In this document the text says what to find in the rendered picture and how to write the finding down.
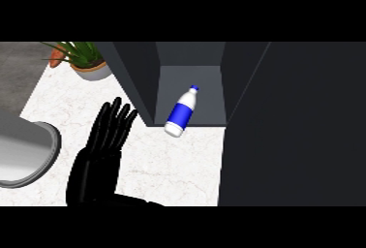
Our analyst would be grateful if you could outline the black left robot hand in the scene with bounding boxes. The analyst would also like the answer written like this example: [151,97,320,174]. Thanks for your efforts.
[64,96,165,207]

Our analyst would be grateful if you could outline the white and blue water bottle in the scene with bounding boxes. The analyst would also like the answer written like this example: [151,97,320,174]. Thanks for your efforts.
[162,84,200,139]

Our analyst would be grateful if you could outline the dark grey open cabinet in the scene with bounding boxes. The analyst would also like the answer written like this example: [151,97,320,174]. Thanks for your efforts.
[92,42,271,127]

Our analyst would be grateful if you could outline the dark grey cabinet door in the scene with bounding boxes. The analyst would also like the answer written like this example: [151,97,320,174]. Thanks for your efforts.
[216,42,366,207]

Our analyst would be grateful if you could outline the grey sink basin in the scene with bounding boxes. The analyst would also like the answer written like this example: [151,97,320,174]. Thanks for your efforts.
[0,109,63,189]

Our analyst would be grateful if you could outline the potted green plant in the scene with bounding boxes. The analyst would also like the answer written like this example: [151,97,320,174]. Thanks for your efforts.
[39,42,115,81]

